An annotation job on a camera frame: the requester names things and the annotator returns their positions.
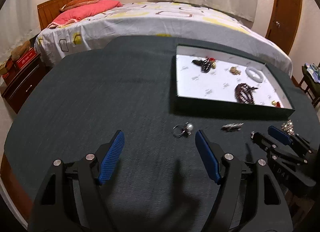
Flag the left side white curtain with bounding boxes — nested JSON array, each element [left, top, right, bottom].
[[1, 0, 40, 61]]

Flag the bed with patterned sheet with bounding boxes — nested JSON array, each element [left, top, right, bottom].
[[34, 2, 293, 75]]

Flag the rose gold cluster brooch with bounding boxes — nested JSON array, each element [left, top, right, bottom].
[[229, 67, 241, 75]]

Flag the red knotted tassel charm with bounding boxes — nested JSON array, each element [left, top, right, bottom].
[[192, 57, 216, 73]]

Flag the wooden headboard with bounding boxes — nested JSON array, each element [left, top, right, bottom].
[[37, 0, 73, 30]]

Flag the wooden chair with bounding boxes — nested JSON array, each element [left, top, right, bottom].
[[298, 75, 319, 108]]

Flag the small gold red charm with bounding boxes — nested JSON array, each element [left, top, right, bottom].
[[271, 101, 281, 108]]

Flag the pink pillow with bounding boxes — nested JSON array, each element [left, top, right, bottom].
[[47, 0, 123, 28]]

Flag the white jade bangle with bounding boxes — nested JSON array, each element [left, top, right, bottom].
[[245, 67, 264, 83]]

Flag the clothes pile on chair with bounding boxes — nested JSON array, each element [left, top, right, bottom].
[[301, 63, 319, 89]]

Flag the pearl gold flower brooch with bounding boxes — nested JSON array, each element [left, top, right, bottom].
[[281, 119, 295, 136]]

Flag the silver rhinestone brooch bar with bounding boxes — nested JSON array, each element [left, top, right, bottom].
[[221, 123, 243, 132]]

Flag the brown wooden door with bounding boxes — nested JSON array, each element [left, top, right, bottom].
[[266, 0, 303, 54]]

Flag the red gift box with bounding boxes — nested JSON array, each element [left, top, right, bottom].
[[15, 48, 37, 70]]

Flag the silver pearl ring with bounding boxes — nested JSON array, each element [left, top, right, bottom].
[[172, 122, 195, 138]]

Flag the orange cushion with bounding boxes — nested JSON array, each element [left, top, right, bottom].
[[60, 0, 100, 12]]

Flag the dark red bead bracelet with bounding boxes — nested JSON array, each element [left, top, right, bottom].
[[234, 83, 259, 105]]

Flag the dark grey table cloth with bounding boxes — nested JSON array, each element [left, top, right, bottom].
[[4, 36, 319, 231]]

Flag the brown teddy bear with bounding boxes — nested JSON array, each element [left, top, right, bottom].
[[11, 40, 30, 61]]

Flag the green shallow jewelry tray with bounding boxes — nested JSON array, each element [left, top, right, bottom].
[[174, 44, 295, 120]]

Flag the dark wooden nightstand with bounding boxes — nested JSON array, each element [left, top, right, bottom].
[[1, 54, 50, 114]]

